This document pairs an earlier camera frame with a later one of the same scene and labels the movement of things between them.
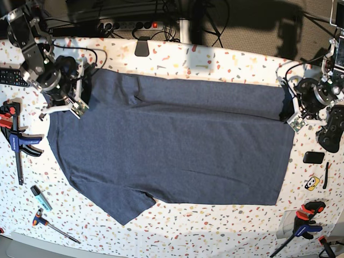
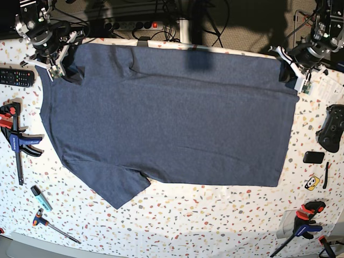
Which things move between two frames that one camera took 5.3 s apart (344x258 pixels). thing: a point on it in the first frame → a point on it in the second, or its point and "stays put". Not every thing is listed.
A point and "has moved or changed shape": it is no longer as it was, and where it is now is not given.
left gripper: (308, 96) → (301, 66)
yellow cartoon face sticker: (312, 183) stays put
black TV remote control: (12, 76) stays put
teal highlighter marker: (36, 192) stays put
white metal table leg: (184, 31) stays put
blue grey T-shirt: (143, 140) has moved or changed shape
